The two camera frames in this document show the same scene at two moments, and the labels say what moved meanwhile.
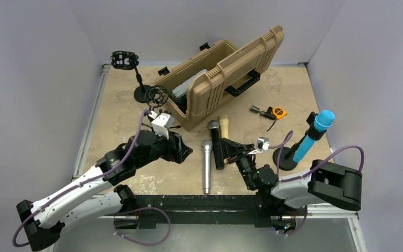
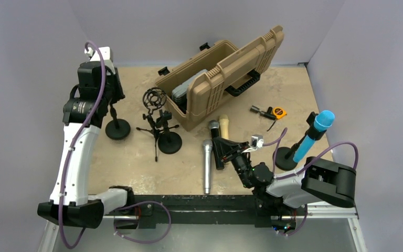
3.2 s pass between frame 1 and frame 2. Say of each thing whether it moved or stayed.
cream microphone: stayed
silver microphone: stayed
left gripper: moved
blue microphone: stayed
